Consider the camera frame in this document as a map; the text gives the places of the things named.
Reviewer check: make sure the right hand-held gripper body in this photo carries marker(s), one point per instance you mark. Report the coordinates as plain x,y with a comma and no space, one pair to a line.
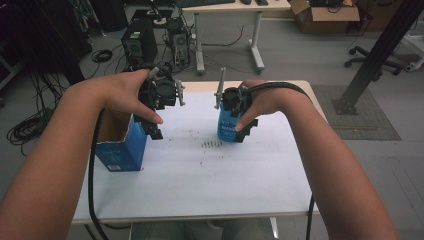
235,100

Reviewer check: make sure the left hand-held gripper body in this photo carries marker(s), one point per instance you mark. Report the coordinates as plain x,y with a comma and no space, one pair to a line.
163,91

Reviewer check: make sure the blue plastic bottle white cap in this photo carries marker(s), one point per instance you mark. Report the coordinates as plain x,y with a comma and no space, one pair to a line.
225,128

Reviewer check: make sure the blue cardboard box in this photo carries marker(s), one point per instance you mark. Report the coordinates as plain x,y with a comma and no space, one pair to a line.
123,153

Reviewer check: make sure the person's right hand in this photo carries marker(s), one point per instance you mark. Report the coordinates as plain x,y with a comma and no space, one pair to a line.
266,96

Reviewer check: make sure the person's left hand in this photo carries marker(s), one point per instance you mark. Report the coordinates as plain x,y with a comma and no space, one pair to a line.
113,91

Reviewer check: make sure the open computer case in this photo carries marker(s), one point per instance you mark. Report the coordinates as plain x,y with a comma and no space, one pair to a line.
178,41

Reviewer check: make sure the black computer tower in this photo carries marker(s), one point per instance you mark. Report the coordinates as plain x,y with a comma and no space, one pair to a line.
138,41

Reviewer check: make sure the light wooden table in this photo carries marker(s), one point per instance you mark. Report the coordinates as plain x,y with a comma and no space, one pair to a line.
310,91

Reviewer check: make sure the white-legged desk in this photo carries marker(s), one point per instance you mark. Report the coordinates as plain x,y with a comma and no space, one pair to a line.
233,8

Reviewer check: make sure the black keyboard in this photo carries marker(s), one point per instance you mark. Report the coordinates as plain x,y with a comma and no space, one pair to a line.
203,2

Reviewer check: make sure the grey floor mat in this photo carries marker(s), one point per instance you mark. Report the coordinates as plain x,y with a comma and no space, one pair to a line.
363,123

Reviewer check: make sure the brown cardboard box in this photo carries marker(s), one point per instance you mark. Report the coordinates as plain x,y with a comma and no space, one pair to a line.
325,18

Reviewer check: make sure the black curtain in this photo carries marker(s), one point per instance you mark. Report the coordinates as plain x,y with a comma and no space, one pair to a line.
40,33

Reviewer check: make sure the black office chair base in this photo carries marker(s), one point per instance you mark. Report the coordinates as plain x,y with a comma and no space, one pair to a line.
366,60

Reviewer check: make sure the black metal post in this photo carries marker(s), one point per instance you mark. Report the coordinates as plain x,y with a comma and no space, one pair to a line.
380,53

